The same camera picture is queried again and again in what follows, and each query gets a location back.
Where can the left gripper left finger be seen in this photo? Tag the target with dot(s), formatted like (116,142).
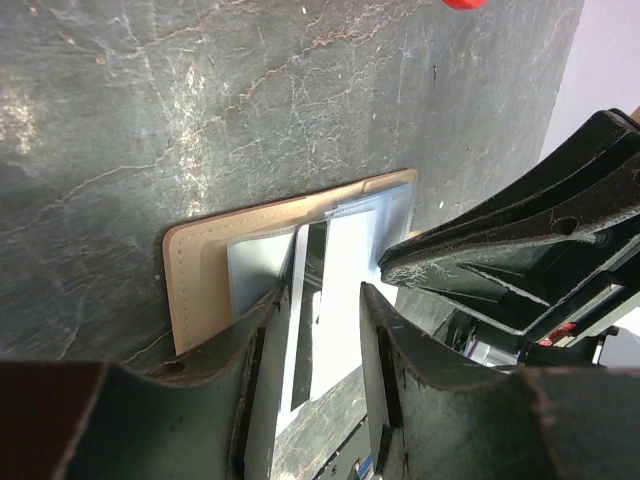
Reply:
(210,413)

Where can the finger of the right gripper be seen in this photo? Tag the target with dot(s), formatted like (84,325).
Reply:
(517,287)
(586,184)

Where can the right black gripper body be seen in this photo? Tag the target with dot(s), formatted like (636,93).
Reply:
(586,321)

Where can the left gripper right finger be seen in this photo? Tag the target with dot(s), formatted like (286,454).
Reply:
(434,414)

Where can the beige leather card holder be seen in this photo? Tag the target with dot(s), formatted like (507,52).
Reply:
(195,254)

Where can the white credit card black stripe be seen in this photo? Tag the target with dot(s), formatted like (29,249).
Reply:
(331,258)

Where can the red right plastic bin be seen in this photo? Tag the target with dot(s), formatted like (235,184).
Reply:
(465,5)

